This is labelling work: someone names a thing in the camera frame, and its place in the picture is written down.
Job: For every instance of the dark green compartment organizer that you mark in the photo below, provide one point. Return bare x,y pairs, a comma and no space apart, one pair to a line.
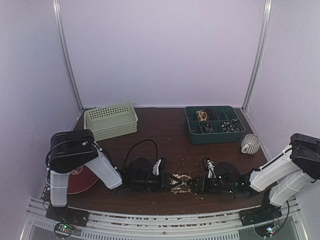
215,115

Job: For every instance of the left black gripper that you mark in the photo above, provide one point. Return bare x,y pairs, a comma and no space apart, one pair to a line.
165,182

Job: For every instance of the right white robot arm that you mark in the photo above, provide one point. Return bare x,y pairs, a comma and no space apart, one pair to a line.
285,175

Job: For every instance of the black white small clips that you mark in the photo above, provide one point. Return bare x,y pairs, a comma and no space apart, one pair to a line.
232,126

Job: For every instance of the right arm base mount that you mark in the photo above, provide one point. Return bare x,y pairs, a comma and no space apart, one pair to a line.
266,216

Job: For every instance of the aluminium frame post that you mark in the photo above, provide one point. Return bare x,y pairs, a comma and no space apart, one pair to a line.
65,53
257,64

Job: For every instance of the red round tray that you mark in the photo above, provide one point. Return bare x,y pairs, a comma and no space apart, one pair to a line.
80,180

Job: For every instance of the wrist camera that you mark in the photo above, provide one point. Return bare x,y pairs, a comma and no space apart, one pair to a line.
209,167
159,166

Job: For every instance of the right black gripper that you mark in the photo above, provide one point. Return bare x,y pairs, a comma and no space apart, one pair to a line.
200,183

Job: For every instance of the tan rubber bands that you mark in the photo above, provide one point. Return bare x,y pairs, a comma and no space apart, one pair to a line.
201,116

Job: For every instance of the patterned paisley necktie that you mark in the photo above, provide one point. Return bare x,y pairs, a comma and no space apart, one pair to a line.
183,187

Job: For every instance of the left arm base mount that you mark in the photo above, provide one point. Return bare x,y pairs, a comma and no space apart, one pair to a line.
67,220

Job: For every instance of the left aluminium frame post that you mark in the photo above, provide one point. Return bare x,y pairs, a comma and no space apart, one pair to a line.
65,53

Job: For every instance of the front aluminium rail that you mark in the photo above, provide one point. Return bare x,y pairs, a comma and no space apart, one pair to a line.
223,225

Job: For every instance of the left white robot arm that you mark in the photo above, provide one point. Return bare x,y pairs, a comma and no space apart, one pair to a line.
70,150

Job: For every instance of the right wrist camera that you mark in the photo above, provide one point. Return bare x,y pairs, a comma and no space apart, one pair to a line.
209,167

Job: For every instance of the striped ceramic mug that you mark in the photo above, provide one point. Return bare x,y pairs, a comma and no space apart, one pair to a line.
250,144

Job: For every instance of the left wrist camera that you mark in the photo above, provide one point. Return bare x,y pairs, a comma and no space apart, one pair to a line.
159,166

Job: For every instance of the right aluminium frame post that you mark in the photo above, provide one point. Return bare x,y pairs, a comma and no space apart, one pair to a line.
257,64

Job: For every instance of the pale green plastic basket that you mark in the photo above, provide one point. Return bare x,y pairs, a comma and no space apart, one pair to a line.
111,121

